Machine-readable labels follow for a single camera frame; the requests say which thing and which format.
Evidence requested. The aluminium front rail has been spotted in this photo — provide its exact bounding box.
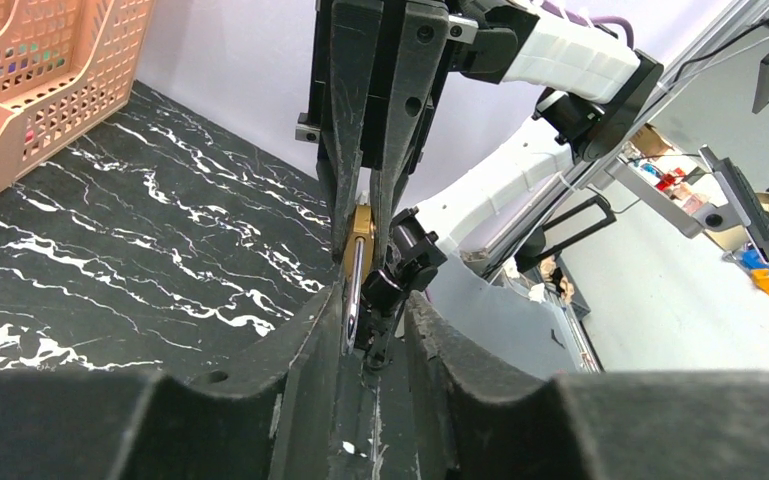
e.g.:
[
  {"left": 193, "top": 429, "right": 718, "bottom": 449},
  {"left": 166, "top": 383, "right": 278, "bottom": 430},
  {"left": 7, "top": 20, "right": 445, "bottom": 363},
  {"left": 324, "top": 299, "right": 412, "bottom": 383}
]
[{"left": 469, "top": 1, "right": 769, "bottom": 280}]

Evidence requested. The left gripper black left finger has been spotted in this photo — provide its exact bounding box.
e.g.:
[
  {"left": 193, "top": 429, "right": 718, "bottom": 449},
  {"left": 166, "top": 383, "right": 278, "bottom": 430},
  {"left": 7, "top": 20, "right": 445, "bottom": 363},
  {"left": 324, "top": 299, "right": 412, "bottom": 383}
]
[{"left": 0, "top": 286, "right": 343, "bottom": 479}]

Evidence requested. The orange plastic file organizer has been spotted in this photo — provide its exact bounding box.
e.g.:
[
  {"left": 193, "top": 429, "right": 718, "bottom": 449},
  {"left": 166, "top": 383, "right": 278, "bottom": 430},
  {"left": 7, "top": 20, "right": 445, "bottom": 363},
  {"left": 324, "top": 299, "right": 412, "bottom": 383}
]
[{"left": 0, "top": 0, "right": 154, "bottom": 193}]

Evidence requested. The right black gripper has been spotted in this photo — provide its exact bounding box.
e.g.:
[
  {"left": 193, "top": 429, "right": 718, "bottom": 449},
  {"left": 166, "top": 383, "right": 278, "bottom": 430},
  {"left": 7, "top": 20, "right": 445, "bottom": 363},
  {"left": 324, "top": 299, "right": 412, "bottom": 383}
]
[{"left": 298, "top": 1, "right": 539, "bottom": 265}]

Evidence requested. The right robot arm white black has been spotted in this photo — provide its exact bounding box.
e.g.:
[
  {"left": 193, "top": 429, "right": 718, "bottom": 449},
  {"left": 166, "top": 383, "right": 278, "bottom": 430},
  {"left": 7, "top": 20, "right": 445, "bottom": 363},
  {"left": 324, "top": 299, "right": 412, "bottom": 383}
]
[{"left": 296, "top": 1, "right": 663, "bottom": 318}]

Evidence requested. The background desk clutter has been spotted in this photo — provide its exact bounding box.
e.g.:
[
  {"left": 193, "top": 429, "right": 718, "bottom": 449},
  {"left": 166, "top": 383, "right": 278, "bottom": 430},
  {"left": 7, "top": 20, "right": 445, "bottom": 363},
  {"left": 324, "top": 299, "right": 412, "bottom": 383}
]
[{"left": 643, "top": 17, "right": 769, "bottom": 296}]

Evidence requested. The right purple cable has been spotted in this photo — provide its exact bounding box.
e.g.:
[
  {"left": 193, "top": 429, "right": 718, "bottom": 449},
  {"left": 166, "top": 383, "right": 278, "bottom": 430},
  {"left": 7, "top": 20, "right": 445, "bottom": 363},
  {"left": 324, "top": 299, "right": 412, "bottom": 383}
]
[{"left": 539, "top": 0, "right": 637, "bottom": 48}]

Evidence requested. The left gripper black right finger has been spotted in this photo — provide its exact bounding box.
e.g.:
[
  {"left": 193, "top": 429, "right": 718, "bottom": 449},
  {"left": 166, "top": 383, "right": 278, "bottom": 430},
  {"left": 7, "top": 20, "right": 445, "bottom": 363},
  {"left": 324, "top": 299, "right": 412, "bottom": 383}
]
[{"left": 405, "top": 293, "right": 769, "bottom": 479}]

